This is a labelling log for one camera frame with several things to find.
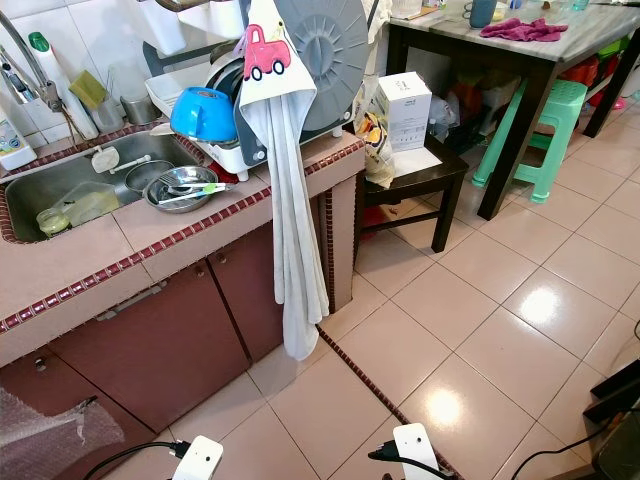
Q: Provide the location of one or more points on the maroon cabinet door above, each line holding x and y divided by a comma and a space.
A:
250, 290
50, 375
170, 355

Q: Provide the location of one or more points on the clear plastic food container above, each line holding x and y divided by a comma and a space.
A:
85, 207

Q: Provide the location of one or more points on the blue grey cup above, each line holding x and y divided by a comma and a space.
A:
482, 14

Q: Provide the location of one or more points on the yellow green sponge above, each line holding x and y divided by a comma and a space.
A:
87, 90

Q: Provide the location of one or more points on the magenta cloth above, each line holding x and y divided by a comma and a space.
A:
520, 30

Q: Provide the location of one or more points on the small steel bowl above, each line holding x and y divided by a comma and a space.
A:
147, 176

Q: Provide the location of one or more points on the white dish rack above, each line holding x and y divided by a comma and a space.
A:
225, 158

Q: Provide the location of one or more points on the clear bubble wrap sheet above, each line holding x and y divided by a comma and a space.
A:
50, 445

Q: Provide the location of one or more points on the black pan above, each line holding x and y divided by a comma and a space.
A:
232, 80

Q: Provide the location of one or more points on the white bottle green cap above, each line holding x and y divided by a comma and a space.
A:
60, 85

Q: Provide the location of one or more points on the dark table marble top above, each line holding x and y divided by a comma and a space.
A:
545, 58

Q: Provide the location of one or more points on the black box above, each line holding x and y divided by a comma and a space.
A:
620, 400

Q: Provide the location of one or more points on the steel sink basin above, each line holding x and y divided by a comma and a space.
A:
60, 180

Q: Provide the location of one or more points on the yellow snack bag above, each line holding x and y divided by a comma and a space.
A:
377, 150

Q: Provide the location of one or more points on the white home detergent bottle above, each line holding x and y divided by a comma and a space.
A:
15, 150

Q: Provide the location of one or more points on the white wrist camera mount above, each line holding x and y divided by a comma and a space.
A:
200, 462
418, 448

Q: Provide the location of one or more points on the blue plastic bowl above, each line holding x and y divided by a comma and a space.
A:
202, 116

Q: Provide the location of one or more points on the white plastic container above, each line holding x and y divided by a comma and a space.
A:
220, 18

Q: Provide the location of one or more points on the white towel pink car print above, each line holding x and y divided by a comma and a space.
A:
295, 200

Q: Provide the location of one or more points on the large grey round lid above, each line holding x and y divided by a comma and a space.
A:
335, 50

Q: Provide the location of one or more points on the green plastic stool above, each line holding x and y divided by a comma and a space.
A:
560, 120

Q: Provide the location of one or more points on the small steel cup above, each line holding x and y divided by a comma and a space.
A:
140, 110

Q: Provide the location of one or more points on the dark wooden stool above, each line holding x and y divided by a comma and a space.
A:
425, 170

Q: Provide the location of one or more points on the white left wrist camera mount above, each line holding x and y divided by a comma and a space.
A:
200, 462

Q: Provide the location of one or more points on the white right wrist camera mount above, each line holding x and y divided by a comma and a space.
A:
418, 448

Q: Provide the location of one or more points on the steel plate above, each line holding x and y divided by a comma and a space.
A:
165, 178

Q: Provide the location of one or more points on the white cardboard box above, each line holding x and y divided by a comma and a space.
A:
405, 110

